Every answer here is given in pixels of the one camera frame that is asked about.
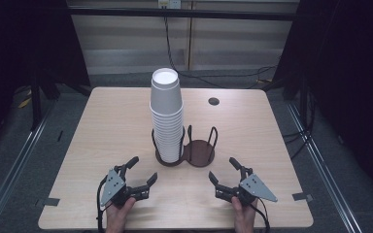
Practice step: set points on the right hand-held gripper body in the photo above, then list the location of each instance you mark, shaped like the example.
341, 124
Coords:
255, 189

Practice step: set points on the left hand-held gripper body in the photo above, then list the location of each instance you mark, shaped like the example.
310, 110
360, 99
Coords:
113, 186

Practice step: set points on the stack of white paper cups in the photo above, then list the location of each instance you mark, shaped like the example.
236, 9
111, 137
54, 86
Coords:
168, 139

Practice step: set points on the person's right hand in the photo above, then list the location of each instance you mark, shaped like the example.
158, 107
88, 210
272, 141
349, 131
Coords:
245, 218

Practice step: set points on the person's left hand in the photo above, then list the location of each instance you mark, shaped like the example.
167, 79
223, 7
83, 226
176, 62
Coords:
116, 218

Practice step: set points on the grey tape strip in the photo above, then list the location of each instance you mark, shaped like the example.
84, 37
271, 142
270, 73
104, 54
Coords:
48, 202
302, 196

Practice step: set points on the dark round table grommet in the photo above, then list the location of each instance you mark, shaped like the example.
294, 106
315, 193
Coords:
213, 101

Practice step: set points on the small black floor tape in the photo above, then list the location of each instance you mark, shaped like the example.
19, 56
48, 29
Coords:
60, 136

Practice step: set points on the dark metal stand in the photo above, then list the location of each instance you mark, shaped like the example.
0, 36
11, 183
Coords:
36, 103

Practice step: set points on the black horizontal bar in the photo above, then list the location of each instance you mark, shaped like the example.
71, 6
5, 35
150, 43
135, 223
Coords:
207, 14

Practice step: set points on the black curtain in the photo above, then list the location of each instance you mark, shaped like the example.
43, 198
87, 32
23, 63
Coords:
353, 64
13, 48

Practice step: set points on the aluminium floor rail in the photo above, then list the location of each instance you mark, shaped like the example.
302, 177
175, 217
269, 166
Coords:
13, 174
320, 174

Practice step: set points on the white wall outlet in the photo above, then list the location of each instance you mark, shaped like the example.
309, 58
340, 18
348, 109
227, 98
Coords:
169, 3

